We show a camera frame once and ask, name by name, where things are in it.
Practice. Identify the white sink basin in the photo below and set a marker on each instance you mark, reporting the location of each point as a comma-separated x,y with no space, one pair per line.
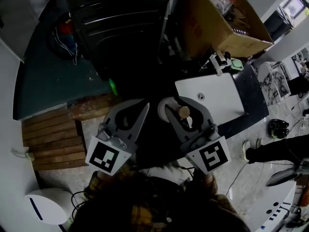
217,91

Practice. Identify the person's right forearm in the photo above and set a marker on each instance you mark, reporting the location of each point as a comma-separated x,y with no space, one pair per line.
207,181

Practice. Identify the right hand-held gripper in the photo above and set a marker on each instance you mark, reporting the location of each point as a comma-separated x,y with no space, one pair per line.
213,155

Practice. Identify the person's left forearm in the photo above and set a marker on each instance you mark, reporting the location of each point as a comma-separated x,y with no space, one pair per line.
101,182

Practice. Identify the white cabinet with black marks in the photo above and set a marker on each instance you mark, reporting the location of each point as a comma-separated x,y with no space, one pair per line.
275,209

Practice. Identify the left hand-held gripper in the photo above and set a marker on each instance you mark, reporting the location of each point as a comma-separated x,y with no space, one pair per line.
102,156

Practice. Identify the person's light trouser legs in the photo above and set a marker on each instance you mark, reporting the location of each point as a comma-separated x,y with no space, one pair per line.
169,174

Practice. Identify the black table top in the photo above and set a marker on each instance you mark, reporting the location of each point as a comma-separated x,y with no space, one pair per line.
251,88

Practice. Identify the white bottle with cork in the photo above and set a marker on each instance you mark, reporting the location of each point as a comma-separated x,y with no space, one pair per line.
184,112

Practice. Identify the person's torso in plaid shirt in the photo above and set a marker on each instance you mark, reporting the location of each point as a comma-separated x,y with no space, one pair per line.
149,209

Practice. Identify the grey stacked laundry machine tower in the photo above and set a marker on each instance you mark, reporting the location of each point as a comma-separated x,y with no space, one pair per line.
116,25

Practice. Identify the wooden plank steps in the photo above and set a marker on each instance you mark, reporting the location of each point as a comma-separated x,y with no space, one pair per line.
55,139

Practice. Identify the white marble table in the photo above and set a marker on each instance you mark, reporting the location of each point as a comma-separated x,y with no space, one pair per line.
275,81

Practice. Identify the large cardboard box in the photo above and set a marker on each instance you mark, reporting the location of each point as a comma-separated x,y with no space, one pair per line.
217,30

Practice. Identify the white round bin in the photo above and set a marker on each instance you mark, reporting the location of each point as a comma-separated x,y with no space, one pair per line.
48,205

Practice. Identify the green plastic bottle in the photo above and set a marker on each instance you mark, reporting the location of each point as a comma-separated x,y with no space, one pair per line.
113,86

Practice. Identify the metal faucet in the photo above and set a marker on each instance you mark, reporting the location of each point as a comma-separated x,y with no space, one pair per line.
218,62

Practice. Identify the green soap dish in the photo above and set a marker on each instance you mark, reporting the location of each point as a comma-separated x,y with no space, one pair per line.
236,64

